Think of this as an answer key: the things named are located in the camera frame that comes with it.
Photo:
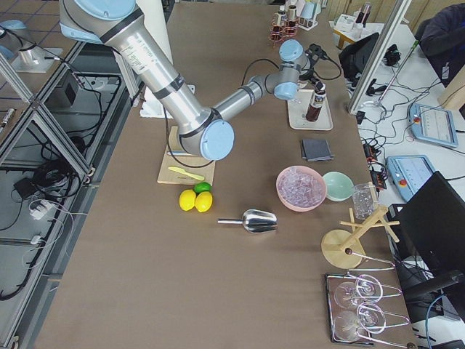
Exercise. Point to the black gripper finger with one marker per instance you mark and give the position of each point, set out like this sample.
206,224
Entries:
320,87

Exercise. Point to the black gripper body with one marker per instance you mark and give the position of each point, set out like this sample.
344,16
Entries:
312,75

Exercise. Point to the tea bottle cream label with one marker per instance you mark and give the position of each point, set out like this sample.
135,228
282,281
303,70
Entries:
315,106

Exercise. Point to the copper wire bottle basket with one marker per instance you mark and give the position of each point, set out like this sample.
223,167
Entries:
282,40

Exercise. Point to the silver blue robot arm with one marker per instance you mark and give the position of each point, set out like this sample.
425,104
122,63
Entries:
202,131

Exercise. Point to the tea bottle white blue label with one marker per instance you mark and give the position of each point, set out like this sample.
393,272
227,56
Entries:
291,21

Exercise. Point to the dark tea bottle white cap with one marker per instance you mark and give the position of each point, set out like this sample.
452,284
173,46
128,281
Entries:
278,26

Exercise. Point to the clear wine glass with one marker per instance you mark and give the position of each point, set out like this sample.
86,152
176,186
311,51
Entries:
297,100

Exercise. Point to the cream rabbit serving tray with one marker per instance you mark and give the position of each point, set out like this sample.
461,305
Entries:
302,115

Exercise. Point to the grey folded cloth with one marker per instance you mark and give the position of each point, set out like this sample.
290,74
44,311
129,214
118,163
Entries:
316,150

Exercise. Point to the mint green bowl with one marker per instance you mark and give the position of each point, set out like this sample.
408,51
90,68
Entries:
339,187

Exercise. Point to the pink bowl of ice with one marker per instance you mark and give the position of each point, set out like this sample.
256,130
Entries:
300,188

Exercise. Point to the clear glass tumbler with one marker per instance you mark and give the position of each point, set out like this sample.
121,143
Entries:
364,200

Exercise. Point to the blue teach pendant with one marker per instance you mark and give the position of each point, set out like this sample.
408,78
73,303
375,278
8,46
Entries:
432,125
409,173

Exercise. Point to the steel ice scoop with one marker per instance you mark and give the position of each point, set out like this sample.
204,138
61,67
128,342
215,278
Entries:
254,221

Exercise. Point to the yellow plastic knife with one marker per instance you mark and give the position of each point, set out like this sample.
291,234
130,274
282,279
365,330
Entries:
184,172

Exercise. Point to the green lime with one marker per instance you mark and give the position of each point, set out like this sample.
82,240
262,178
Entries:
202,187

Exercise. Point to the bamboo cutting board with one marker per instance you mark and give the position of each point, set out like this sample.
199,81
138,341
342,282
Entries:
181,159

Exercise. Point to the wooden glass holder stand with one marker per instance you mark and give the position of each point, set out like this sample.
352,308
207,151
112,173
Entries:
342,248

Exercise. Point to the whole yellow lemon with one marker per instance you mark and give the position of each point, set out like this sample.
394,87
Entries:
187,199

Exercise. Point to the black monitor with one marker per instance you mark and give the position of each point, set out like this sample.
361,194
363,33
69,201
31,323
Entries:
433,220

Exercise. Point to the hanging wine glass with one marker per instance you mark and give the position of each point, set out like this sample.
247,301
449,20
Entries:
364,322
367,287

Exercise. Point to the black wire glass rack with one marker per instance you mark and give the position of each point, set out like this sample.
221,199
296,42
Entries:
331,282

